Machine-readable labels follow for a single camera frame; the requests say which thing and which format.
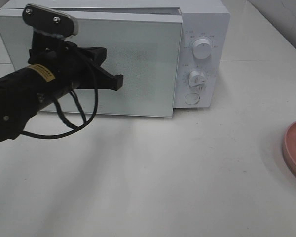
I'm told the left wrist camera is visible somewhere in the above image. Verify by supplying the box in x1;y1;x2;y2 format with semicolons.
22;3;79;38

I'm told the white microwave oven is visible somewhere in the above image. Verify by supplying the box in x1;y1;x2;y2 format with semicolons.
0;0;231;109

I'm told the black left camera cable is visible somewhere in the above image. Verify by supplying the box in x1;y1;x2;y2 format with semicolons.
18;41;99;141

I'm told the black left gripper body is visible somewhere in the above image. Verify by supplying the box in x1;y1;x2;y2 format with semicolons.
28;31;123;91

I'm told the white microwave door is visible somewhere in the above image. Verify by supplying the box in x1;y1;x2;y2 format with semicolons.
0;9;183;117

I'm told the upper white power knob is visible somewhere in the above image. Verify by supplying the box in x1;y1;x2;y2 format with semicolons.
192;37;213;60

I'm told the round white door button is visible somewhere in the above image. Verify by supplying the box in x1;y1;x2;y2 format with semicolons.
185;93;200;105

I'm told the white timer knob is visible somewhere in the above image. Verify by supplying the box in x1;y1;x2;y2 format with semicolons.
188;70;207;88

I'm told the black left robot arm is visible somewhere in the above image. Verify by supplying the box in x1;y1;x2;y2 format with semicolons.
0;32;123;142

